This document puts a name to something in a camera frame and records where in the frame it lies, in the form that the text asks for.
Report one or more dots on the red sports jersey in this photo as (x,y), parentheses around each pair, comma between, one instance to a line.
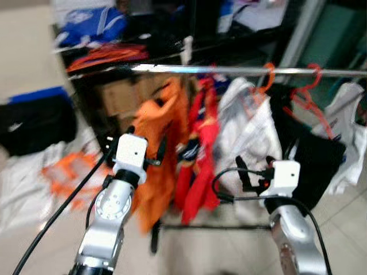
(203,149)

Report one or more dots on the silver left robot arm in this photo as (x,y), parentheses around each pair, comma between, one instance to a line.
(112,212)

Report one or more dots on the red plastic hanger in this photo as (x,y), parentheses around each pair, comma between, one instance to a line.
(309,100)

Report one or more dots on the orange plastic hanger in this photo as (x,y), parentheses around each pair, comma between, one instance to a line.
(269,77)

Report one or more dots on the orange hanger pile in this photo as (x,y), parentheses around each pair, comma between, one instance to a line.
(106,56)

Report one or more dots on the plain orange garment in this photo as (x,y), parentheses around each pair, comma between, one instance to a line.
(163,132)

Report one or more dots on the white stitched garment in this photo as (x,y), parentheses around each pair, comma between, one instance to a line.
(246,126)

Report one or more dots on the black garment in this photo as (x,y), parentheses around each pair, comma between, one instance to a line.
(315,160)

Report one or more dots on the black clothes rack base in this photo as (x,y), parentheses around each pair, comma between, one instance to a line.
(218,226)

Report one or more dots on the brown cardboard box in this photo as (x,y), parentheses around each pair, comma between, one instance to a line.
(120,94)

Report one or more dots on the tangled orange hangers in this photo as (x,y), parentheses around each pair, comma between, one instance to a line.
(69,172)

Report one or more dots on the white printed garment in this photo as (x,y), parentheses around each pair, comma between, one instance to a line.
(347,114)

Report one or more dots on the black bag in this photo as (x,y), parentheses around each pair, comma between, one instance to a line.
(34,123)

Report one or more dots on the large white cloth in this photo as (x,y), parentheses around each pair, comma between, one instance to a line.
(23,183)

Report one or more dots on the blue white bag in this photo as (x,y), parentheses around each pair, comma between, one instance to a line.
(92,26)

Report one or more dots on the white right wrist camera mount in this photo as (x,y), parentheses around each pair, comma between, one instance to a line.
(285,175)

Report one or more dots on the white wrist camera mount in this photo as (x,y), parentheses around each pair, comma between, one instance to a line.
(285,175)
(131,152)

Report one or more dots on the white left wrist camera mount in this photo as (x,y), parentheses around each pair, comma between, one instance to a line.
(131,152)

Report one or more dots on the chrome clothes rail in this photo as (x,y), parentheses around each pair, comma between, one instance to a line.
(229,70)

